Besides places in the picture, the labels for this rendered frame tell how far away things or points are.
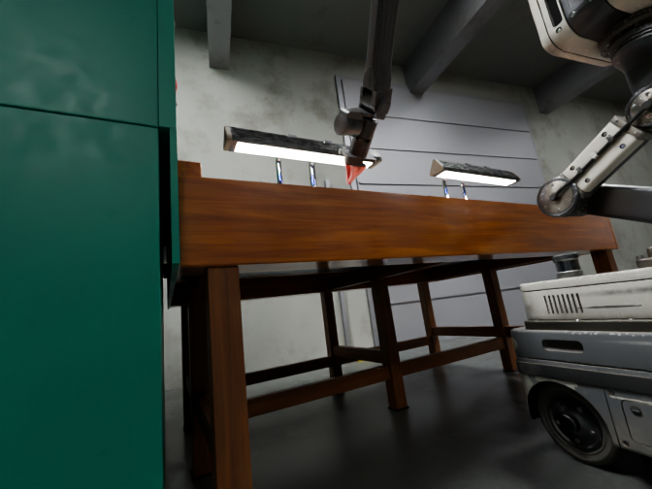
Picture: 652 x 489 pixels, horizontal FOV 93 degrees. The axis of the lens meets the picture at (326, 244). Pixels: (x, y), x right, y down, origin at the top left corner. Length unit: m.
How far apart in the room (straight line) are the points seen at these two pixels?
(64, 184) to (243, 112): 3.11
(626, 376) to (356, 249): 0.66
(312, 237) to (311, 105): 3.28
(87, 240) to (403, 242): 0.68
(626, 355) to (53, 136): 1.19
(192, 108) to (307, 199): 2.99
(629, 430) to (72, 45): 1.36
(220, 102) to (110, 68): 2.98
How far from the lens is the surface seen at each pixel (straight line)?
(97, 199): 0.63
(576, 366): 1.05
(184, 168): 0.83
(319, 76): 4.22
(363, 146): 0.95
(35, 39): 0.79
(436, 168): 1.61
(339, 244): 0.74
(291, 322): 3.03
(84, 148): 0.67
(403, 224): 0.87
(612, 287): 1.00
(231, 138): 1.10
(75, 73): 0.75
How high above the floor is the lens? 0.47
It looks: 12 degrees up
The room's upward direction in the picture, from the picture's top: 7 degrees counter-clockwise
